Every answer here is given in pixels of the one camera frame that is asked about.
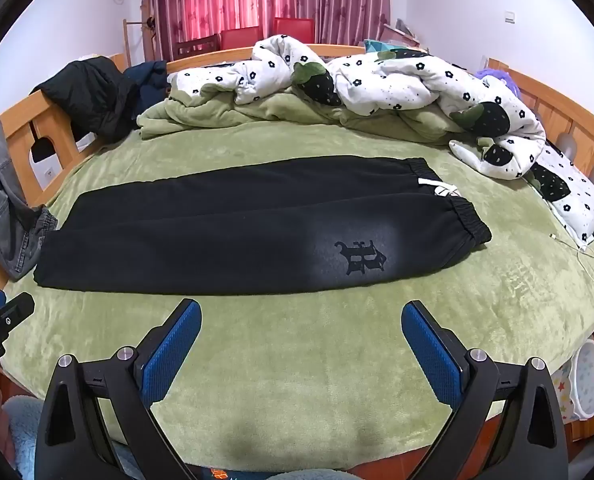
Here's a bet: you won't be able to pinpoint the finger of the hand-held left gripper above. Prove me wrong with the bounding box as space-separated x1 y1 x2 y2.
0 290 36 338

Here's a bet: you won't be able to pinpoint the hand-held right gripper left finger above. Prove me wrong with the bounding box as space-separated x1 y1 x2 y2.
36 298 203 480

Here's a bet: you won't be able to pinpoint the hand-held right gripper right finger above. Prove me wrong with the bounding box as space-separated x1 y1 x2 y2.
401 300 570 480

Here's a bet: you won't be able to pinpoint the black pants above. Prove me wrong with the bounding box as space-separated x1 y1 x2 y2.
33 156 493 296

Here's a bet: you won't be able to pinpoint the white star-print basin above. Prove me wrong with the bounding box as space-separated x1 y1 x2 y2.
570 337 594 422

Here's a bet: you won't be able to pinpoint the flower-print pillow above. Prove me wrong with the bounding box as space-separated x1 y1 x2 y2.
524 147 594 247

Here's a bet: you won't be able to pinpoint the black jacket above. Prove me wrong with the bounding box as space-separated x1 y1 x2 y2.
31 56 142 143

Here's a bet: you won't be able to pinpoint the navy jacket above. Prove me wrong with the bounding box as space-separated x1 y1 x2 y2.
124 60 170 111

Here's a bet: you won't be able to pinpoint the white flower-print quilt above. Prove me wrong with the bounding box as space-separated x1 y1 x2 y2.
137 34 548 181

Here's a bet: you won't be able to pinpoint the purple plush toy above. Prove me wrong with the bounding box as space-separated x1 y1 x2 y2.
474 64 521 97

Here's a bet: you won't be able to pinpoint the wooden coat rack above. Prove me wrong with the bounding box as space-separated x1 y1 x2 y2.
122 0 159 70

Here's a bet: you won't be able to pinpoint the wooden chair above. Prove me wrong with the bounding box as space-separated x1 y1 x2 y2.
173 36 221 62

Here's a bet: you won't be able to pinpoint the red chair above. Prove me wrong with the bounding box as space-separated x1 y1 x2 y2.
221 27 264 52
273 17 316 44

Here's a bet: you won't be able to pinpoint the wooden bed frame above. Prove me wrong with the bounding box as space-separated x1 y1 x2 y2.
0 42 594 480

